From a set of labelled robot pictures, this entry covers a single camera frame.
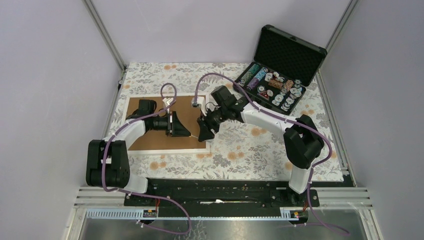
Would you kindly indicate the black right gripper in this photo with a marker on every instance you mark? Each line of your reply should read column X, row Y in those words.
column 205, row 133

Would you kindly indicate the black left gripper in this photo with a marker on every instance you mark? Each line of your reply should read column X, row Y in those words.
column 174, row 127

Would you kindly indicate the white picture frame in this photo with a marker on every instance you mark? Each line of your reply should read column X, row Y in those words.
column 156, row 142

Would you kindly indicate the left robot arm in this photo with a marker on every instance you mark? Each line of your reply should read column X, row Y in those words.
column 107, row 159

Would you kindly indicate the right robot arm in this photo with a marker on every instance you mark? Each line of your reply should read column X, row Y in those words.
column 303, row 143

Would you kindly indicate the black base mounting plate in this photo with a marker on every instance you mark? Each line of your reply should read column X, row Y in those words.
column 228, row 198

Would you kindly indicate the black poker chip case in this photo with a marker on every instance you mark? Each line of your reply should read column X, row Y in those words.
column 283, row 66

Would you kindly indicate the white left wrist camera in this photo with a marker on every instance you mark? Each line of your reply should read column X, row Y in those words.
column 168, row 101

